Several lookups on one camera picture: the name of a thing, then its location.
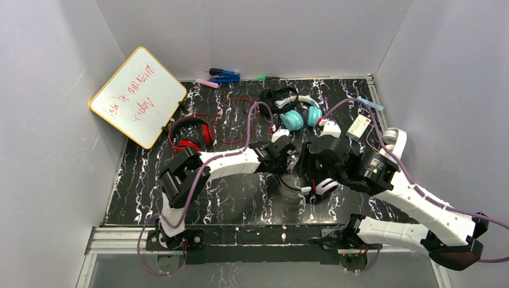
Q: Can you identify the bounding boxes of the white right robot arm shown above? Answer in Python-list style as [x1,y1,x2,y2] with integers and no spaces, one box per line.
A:
[297,128,488,271]

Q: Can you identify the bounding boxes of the yellow framed whiteboard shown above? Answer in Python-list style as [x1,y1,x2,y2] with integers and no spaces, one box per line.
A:
[89,46,187,149]

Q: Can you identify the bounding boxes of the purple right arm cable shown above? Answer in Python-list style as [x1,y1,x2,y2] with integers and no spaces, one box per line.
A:
[318,97,509,264]

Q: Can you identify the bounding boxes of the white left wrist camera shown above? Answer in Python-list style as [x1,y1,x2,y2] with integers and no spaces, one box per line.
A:
[271,129,290,143]

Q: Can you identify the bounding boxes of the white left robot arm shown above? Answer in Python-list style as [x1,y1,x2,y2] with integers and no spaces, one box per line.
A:
[155,136,297,250]

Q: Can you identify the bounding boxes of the white beige headphones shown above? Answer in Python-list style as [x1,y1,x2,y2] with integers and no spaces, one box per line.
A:
[382,127,408,160]

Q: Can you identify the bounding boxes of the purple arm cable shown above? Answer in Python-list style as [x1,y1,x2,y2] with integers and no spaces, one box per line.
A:
[318,97,509,264]
[136,101,277,277]

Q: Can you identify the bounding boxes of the light blue marker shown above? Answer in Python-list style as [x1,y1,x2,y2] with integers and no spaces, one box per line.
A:
[357,97,384,112]

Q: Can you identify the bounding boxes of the red headphones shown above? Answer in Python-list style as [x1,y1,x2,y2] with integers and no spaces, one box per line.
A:
[161,97,254,153]

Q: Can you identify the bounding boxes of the blue stapler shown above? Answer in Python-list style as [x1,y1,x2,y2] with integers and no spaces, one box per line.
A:
[208,68,241,83]

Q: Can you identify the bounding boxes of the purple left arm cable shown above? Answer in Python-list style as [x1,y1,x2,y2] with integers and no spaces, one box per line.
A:
[136,101,277,277]

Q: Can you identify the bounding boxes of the teal headphones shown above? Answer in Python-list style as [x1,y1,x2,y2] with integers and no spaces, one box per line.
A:
[259,86,323,131]

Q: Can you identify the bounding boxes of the green capped marker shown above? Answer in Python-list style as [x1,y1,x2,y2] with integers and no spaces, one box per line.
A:
[258,76,285,82]

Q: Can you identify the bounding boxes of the small white labelled box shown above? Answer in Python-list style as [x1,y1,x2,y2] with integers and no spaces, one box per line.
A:
[346,115,371,141]

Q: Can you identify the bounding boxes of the black and white headphones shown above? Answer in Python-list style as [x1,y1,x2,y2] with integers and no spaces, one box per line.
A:
[276,156,340,200]

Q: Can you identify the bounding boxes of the pink marker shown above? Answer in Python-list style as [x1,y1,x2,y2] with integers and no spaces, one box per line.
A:
[196,78,219,89]

